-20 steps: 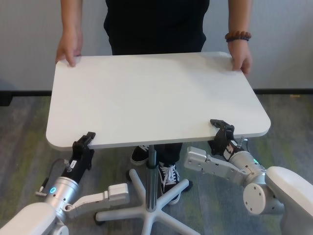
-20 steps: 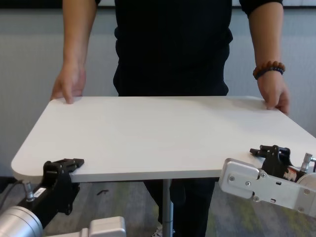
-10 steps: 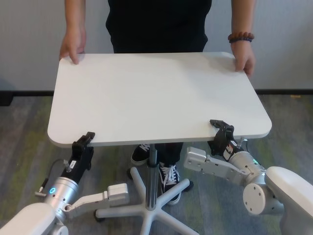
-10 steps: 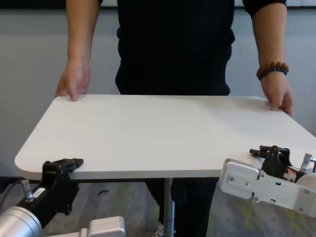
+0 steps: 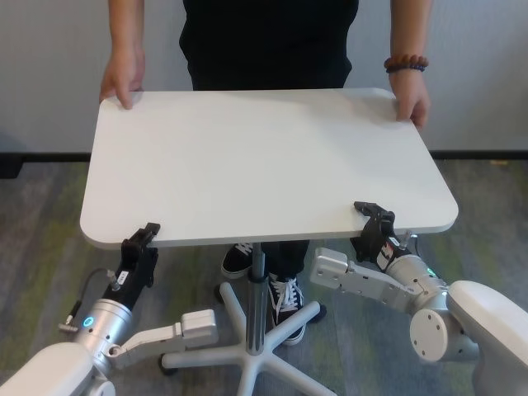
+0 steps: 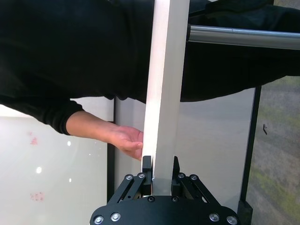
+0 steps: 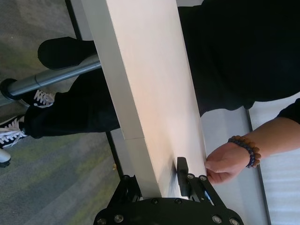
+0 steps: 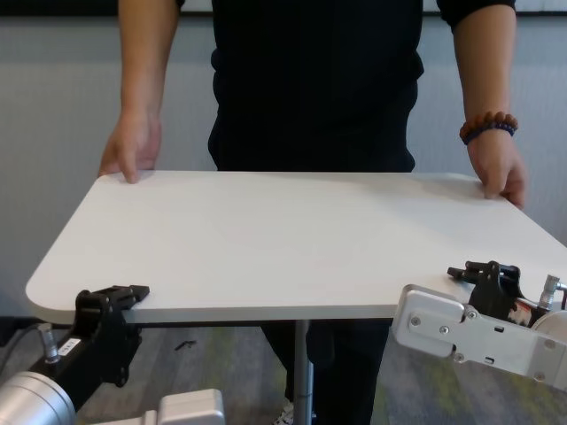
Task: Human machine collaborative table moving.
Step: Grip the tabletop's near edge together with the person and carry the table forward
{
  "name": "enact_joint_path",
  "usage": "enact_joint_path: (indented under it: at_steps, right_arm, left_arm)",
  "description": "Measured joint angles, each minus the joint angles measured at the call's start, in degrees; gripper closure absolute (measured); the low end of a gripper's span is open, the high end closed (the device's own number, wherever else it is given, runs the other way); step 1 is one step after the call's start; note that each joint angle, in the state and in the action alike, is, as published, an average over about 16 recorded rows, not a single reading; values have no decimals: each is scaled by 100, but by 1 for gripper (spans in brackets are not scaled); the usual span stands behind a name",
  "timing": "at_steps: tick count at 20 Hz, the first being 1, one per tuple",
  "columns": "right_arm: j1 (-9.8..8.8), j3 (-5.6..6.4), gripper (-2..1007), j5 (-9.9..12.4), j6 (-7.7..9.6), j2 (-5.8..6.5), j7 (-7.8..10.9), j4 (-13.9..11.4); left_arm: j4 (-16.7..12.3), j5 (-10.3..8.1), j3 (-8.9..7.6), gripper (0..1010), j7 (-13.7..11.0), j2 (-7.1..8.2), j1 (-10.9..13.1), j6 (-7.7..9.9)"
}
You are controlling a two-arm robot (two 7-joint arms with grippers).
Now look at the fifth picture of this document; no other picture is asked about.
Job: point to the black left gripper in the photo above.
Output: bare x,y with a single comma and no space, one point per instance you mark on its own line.
136,272

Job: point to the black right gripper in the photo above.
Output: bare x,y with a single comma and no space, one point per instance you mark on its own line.
377,243

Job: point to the white rolling pedestal table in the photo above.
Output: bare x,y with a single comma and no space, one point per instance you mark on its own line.
268,165

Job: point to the person's right forearm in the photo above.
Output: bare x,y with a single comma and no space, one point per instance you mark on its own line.
125,24

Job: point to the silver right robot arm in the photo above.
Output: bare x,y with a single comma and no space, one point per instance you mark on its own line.
433,330

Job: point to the person's left forearm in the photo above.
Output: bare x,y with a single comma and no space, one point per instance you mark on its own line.
406,29

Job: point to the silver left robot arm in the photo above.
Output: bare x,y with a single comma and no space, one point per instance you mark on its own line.
107,323

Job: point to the person's left hand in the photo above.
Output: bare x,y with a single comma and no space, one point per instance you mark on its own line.
412,95

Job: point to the person's right hand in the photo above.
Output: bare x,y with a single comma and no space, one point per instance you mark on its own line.
123,74

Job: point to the black trousers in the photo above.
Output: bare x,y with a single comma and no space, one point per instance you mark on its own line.
284,255

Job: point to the black white-laced sneaker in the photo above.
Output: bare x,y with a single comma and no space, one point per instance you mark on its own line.
288,307
235,264

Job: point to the small tan floor scrap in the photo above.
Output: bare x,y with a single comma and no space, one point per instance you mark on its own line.
499,162

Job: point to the black floor block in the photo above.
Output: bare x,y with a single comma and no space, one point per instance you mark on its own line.
10,170

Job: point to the person in black clothes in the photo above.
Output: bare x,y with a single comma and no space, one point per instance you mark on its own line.
268,41

